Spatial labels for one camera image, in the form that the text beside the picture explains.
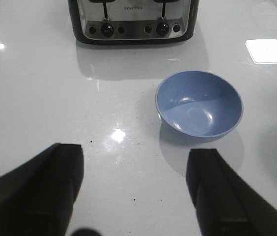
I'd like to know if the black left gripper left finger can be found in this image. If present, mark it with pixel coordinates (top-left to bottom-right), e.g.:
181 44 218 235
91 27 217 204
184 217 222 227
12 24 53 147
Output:
0 143 83 236

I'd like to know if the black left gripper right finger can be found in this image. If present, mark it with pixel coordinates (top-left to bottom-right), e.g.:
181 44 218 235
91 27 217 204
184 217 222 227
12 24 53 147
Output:
186 148 277 236

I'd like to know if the blue bowl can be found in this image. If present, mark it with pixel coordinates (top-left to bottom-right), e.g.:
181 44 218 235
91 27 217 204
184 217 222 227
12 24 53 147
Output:
155 70 244 143

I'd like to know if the black and chrome toaster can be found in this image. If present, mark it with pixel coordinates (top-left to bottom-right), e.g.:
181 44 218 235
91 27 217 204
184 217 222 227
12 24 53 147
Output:
68 0 199 45

